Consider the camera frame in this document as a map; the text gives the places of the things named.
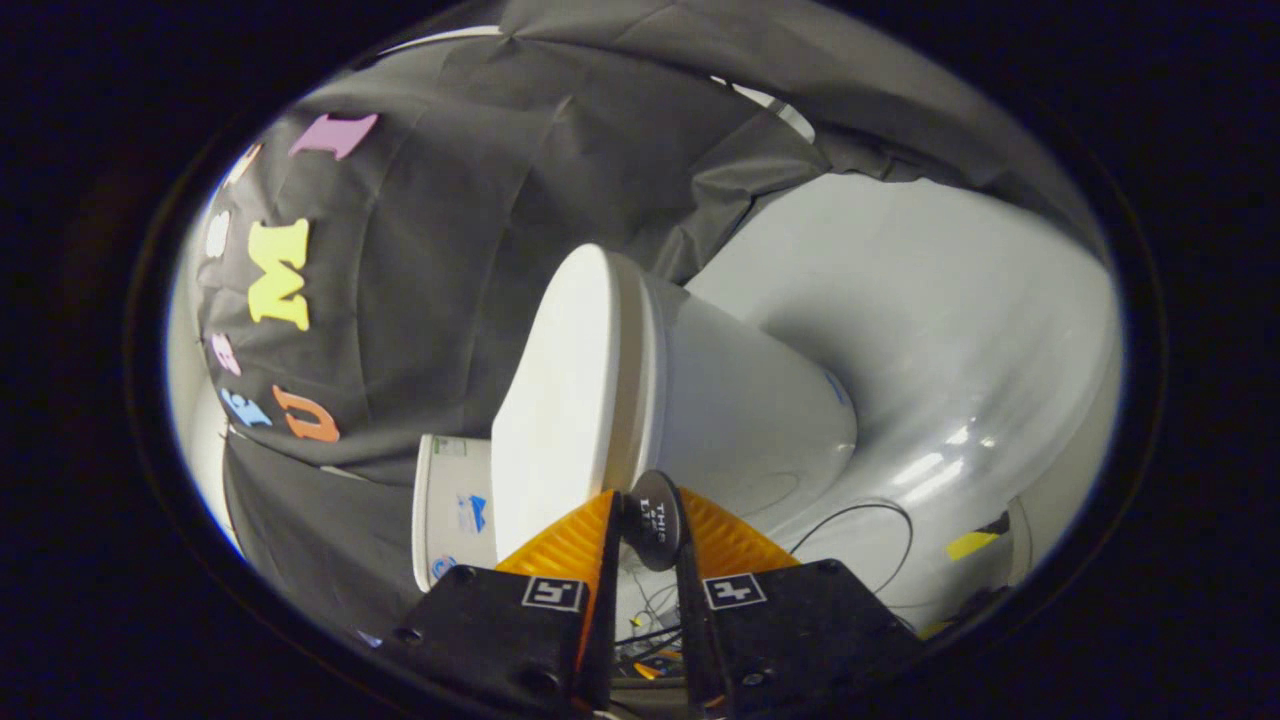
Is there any white toilet lid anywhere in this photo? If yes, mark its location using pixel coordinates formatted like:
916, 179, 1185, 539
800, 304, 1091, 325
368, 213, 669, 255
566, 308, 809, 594
490, 243, 687, 573

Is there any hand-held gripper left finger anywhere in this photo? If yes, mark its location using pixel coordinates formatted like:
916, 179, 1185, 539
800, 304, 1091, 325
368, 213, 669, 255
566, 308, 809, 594
375, 488, 623, 716

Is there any black looped cable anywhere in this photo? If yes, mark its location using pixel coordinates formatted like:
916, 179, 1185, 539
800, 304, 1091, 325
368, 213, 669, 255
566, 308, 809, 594
788, 500, 916, 598

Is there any black backdrop cloth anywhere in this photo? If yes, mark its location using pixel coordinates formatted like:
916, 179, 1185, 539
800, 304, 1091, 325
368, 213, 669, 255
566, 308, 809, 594
185, 0, 1111, 641

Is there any white toilet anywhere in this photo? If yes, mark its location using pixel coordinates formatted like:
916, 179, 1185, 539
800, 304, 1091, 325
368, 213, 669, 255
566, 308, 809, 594
412, 270, 859, 593

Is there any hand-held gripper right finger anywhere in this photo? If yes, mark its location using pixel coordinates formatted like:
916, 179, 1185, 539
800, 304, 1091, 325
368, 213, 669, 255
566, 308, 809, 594
672, 485, 926, 719

